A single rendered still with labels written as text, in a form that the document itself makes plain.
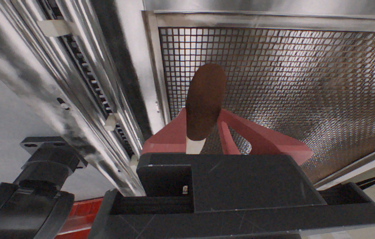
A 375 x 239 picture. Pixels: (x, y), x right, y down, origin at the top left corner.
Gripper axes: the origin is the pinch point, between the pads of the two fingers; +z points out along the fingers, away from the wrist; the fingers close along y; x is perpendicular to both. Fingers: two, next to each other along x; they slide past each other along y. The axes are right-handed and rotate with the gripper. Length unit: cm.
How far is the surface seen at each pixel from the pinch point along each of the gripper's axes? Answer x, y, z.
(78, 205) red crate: 52, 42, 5
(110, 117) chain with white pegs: 7.2, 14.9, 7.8
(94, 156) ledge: 16.6, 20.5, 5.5
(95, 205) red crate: 52, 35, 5
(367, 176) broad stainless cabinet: 97, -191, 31
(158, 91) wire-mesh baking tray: -0.2, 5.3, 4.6
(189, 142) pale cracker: 9.7, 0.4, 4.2
